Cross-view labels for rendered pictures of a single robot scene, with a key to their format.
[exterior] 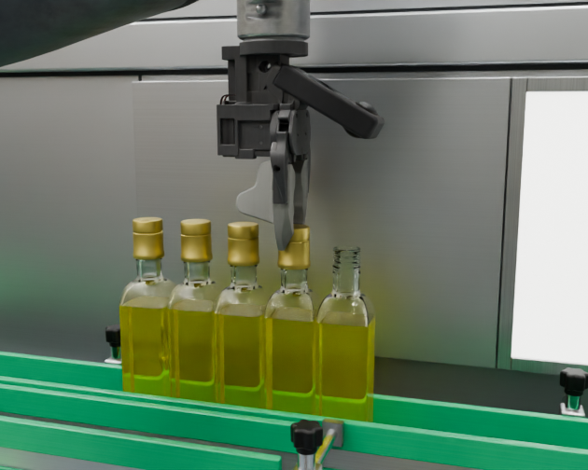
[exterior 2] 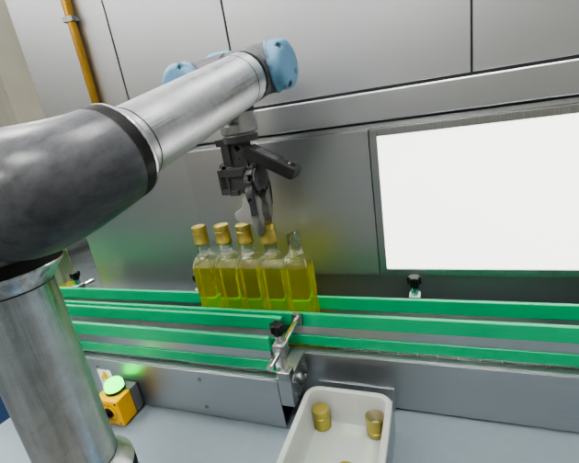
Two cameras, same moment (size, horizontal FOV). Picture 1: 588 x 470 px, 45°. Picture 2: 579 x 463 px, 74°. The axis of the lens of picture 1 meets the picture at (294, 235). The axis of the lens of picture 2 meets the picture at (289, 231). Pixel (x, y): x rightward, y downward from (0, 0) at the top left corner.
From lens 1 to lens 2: 0.17 m
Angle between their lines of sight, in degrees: 10
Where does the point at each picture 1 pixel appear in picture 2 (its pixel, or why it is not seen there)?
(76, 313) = (181, 265)
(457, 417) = (359, 303)
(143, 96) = (189, 159)
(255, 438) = (262, 324)
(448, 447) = (351, 321)
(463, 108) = (346, 148)
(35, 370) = (164, 297)
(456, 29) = (337, 107)
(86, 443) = (184, 336)
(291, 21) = (244, 125)
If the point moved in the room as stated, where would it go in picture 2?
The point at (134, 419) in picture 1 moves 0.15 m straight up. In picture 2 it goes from (207, 320) to (192, 262)
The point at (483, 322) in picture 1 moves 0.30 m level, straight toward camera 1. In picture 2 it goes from (371, 253) to (348, 324)
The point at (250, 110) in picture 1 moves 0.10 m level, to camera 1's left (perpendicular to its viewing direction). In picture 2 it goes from (232, 172) to (185, 179)
